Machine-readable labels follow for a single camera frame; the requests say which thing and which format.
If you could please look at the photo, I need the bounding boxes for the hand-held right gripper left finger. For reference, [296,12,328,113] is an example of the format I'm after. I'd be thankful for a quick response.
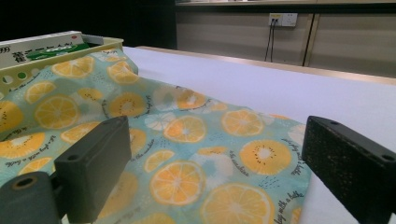
[54,116,133,224]

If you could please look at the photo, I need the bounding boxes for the white wall socket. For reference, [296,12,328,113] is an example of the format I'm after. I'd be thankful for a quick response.
[268,12,299,28]

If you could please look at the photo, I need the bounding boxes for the long white medicine box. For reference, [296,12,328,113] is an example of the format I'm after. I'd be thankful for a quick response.
[0,30,85,70]

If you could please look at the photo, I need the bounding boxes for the citrus print fabric bag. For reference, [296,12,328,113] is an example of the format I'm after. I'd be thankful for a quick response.
[0,48,312,224]

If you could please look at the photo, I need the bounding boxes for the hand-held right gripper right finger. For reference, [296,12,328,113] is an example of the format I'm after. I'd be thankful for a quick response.
[301,115,396,224]

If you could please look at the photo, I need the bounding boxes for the green and white box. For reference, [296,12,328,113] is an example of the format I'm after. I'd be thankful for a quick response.
[26,43,92,62]

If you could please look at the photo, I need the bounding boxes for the black power cable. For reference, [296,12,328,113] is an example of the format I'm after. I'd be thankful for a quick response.
[269,19,278,63]
[264,19,273,62]

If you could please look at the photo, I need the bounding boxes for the pale green plastic basket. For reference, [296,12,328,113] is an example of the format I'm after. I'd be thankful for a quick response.
[0,34,124,97]

